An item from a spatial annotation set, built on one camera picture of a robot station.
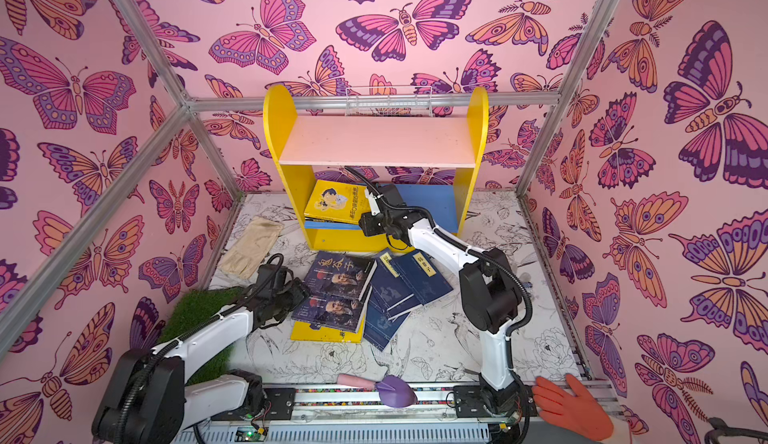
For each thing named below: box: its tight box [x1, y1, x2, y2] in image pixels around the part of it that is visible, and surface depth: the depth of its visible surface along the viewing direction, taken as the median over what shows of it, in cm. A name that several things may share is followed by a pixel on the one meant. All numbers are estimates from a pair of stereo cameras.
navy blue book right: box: [394, 249, 454, 305], surface depth 96 cm
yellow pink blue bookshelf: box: [263, 85, 489, 252], surface depth 86 cm
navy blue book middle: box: [371, 253, 415, 312], surface depth 92 cm
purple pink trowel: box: [337, 373, 418, 408], surface depth 77 cm
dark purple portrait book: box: [303, 250, 377, 301], surface depth 93 cm
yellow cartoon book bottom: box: [290, 317, 366, 343], surface depth 85 cm
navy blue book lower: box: [364, 285, 410, 352], surface depth 86 cm
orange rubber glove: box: [531, 374, 614, 442], surface depth 73 cm
